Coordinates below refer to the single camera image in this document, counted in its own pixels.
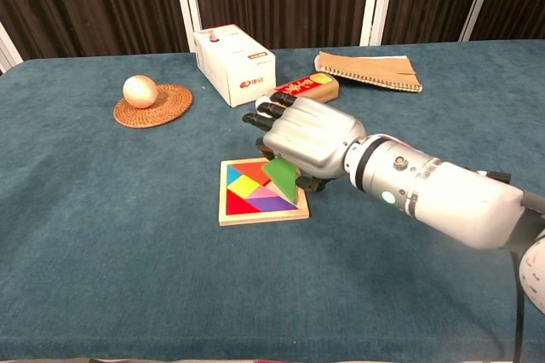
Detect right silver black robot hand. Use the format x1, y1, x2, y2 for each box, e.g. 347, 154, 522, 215
241, 92, 368, 194

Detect green triangle tangram piece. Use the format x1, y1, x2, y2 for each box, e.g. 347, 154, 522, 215
261, 157, 299, 205

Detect orange triangle tangram piece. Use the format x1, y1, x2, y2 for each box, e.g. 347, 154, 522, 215
229, 161, 278, 187

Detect pink triangle tangram piece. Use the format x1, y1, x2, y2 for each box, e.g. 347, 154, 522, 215
246, 186, 278, 200

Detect purple parallelogram tangram piece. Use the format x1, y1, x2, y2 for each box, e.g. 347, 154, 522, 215
245, 195, 298, 213

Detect yellow square tangram piece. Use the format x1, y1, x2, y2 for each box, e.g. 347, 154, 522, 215
227, 175, 267, 201

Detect wooden tangram puzzle tray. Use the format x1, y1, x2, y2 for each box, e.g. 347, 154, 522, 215
218, 157, 311, 227

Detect red triangle tangram piece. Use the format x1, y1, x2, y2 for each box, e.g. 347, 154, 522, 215
226, 189, 261, 216

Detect brown bottle with red label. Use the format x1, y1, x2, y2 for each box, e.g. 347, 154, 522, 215
255, 72, 341, 119

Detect kraft spiral notebook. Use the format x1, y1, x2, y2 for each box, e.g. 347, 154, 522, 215
313, 51, 424, 94

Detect white cardboard box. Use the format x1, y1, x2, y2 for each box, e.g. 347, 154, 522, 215
192, 24, 277, 108

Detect round woven rattan coaster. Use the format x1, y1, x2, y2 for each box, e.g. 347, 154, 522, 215
112, 84, 194, 129

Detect pale wooden ball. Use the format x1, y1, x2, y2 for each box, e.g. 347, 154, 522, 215
122, 74, 159, 110

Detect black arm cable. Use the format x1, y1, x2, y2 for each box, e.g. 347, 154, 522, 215
510, 250, 527, 363

